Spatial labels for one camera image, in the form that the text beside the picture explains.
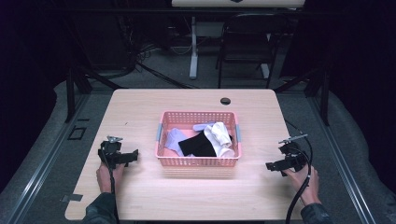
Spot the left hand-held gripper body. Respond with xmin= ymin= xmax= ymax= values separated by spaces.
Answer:
xmin=97 ymin=134 xmax=133 ymax=171

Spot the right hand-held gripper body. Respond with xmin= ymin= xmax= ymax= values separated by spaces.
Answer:
xmin=277 ymin=133 xmax=310 ymax=173

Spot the person's right hand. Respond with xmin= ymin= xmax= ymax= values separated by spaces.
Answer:
xmin=282 ymin=166 xmax=320 ymax=207

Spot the person's left hand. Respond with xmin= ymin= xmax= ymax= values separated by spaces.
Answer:
xmin=95 ymin=161 xmax=126 ymax=194

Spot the large lavender sock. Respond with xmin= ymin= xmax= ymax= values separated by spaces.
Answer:
xmin=163 ymin=127 xmax=189 ymax=158

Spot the white sock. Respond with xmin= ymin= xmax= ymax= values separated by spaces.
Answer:
xmin=203 ymin=121 xmax=235 ymax=159

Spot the grey tape strip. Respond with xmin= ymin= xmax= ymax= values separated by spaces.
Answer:
xmin=60 ymin=192 xmax=84 ymax=203

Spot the pink plastic basket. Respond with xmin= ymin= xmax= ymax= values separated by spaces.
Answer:
xmin=154 ymin=110 xmax=243 ymax=168

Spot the black sock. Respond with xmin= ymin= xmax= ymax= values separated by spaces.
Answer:
xmin=177 ymin=130 xmax=233 ymax=158

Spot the black metal stand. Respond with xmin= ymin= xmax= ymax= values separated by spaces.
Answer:
xmin=63 ymin=63 xmax=126 ymax=124
xmin=273 ymin=65 xmax=332 ymax=127

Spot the small lavender sock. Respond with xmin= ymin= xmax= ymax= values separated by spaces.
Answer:
xmin=191 ymin=121 xmax=217 ymax=133

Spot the black metal chair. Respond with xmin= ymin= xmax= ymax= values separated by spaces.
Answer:
xmin=215 ymin=12 xmax=291 ymax=90

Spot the white desk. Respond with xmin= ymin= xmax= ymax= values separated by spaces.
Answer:
xmin=170 ymin=0 xmax=306 ymax=80

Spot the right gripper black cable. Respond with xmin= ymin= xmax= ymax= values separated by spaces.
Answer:
xmin=283 ymin=119 xmax=314 ymax=224

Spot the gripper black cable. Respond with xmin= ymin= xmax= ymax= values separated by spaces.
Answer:
xmin=101 ymin=148 xmax=120 ymax=224
xmin=283 ymin=119 xmax=314 ymax=224

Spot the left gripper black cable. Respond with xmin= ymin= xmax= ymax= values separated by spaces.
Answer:
xmin=101 ymin=148 xmax=120 ymax=224

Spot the aluminium floor rail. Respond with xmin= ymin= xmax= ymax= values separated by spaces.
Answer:
xmin=306 ymin=94 xmax=379 ymax=224
xmin=6 ymin=92 xmax=92 ymax=224

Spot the black floor cable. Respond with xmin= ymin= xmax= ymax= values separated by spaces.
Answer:
xmin=135 ymin=60 xmax=195 ymax=91

